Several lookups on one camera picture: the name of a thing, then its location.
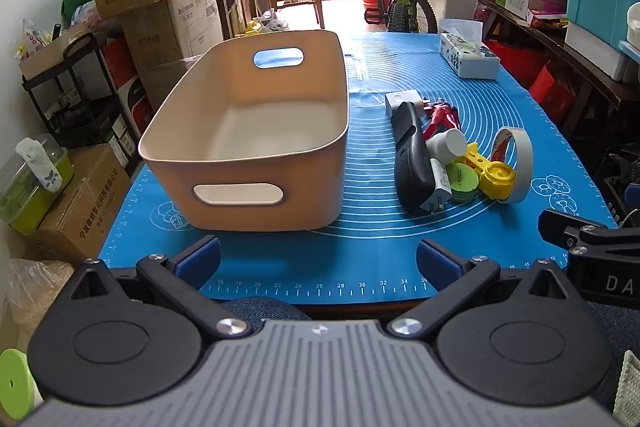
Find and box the person's blue jeans leg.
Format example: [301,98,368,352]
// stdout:
[221,298,312,334]

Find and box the red and black box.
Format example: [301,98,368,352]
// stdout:
[102,36,157,144]

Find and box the white plastic jar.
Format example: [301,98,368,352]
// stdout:
[426,128,469,163]

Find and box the white charger plug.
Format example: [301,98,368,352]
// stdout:
[419,158,454,214]

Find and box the black handheld device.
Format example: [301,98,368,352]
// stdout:
[391,101,451,212]

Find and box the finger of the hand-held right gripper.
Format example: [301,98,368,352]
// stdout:
[538,208,640,258]

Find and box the patterned tissue box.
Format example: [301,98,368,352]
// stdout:
[438,19,501,80]

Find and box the black shelf cart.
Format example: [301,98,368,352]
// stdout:
[21,32,138,150]

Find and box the green topped white stool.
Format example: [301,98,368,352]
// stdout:
[0,348,42,421]

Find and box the white foam box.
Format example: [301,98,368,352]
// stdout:
[564,22,629,81]

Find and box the white tape roll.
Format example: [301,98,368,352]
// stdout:
[491,126,534,204]

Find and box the blue silicone baking mat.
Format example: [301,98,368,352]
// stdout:
[97,32,619,306]

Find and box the plastic bag of grain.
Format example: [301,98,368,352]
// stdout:
[0,258,77,360]

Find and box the white fuzzy cloth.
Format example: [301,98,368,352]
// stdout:
[15,137,64,194]

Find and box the cardboard tray with handle hole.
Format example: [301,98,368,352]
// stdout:
[18,23,101,81]

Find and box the green round tin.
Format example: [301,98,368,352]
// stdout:
[446,162,484,203]

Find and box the taped brown cardboard box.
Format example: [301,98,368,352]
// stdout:
[24,143,134,266]

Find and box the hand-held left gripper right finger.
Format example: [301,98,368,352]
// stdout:
[387,238,574,339]

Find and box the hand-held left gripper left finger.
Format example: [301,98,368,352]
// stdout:
[67,234,253,342]

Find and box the small white box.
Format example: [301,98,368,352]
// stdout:
[384,90,422,116]

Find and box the red gift bag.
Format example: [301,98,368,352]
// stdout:
[527,63,574,124]

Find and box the dark wooden bench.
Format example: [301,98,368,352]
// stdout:
[476,0,640,144]

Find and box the beige plastic storage bin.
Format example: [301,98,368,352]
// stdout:
[138,29,350,233]

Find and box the yellow plastic toy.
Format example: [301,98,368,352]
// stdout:
[464,142,516,204]

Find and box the red toy figure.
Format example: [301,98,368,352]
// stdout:
[421,98,461,141]

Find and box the green lidded container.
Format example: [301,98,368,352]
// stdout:
[0,133,75,236]

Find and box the crumpled plastic bag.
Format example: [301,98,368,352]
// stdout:
[257,8,292,32]

